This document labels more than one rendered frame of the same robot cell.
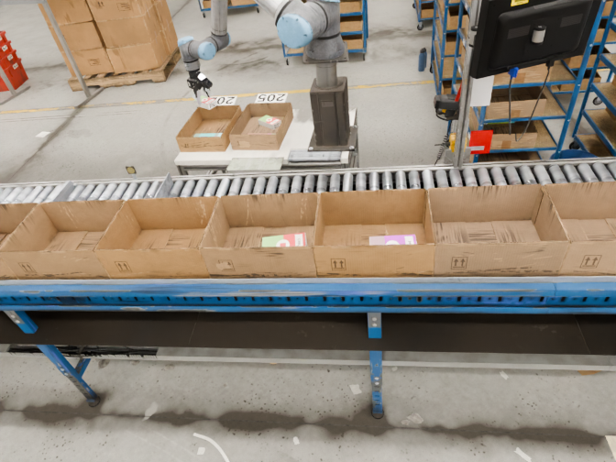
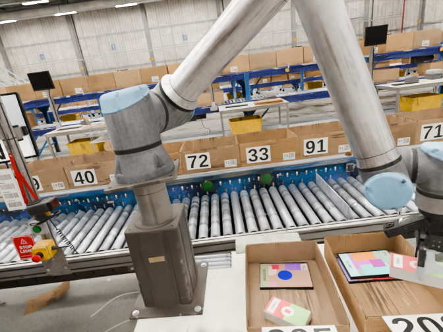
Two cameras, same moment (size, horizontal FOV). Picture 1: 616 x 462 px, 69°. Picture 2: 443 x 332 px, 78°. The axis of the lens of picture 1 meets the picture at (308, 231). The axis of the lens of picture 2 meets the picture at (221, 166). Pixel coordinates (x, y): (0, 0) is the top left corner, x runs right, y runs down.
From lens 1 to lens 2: 315 cm
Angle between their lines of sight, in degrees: 118
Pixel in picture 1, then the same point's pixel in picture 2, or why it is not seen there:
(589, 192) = (41, 175)
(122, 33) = not seen: outside the picture
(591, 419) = not seen: hidden behind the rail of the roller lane
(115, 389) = not seen: hidden behind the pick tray
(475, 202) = (98, 172)
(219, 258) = (227, 141)
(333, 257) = (177, 148)
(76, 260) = (298, 132)
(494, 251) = (111, 155)
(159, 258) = (256, 136)
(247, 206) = (224, 154)
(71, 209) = (337, 137)
